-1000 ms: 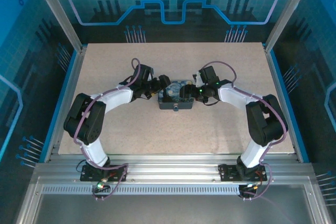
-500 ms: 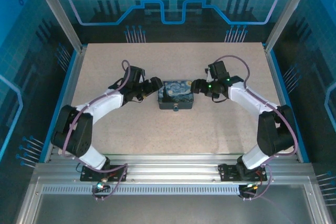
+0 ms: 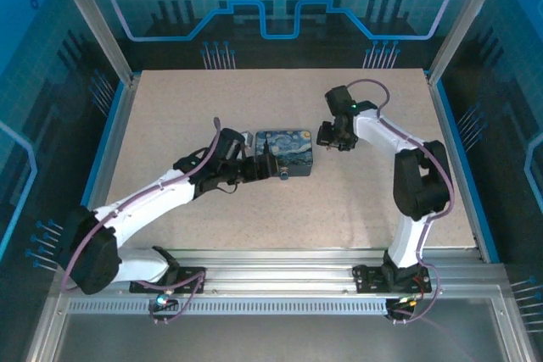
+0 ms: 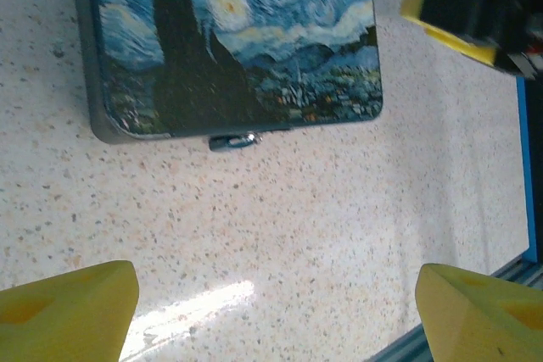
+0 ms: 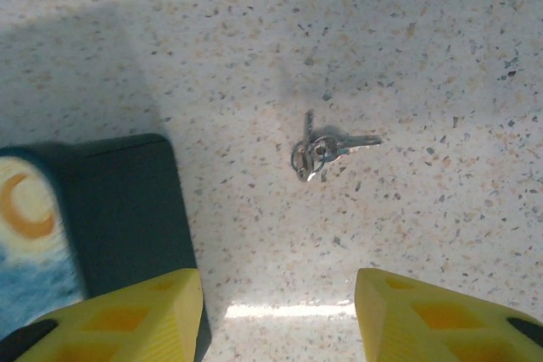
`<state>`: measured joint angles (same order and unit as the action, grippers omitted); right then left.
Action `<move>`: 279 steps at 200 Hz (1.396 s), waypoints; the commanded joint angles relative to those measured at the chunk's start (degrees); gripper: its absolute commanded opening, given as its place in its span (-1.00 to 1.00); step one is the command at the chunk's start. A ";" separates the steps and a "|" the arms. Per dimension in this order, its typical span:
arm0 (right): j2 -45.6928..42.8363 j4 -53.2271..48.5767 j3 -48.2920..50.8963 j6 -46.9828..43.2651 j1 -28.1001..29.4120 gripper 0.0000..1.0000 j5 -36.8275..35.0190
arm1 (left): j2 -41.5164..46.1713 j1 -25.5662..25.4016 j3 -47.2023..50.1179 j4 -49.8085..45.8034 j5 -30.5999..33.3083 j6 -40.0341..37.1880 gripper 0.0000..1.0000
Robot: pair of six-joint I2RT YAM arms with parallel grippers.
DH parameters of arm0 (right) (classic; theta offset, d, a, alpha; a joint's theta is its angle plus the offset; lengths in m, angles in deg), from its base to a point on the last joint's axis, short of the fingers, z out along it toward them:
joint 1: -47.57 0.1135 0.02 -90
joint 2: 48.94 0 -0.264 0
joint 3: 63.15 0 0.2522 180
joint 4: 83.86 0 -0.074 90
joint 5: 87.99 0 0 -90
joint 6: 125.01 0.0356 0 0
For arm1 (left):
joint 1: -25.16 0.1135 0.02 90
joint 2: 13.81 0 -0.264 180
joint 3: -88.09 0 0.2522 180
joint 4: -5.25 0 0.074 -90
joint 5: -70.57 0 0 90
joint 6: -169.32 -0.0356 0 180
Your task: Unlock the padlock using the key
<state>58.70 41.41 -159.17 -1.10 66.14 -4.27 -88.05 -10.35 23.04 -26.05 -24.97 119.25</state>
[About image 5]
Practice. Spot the starry night print box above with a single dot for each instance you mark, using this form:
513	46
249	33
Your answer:
127	209

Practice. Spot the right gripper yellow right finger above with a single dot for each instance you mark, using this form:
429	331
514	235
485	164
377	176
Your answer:
424	319

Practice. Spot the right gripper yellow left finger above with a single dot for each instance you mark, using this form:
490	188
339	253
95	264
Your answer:
127	324

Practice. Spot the silver key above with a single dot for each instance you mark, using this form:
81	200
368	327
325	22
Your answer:
308	124
360	141

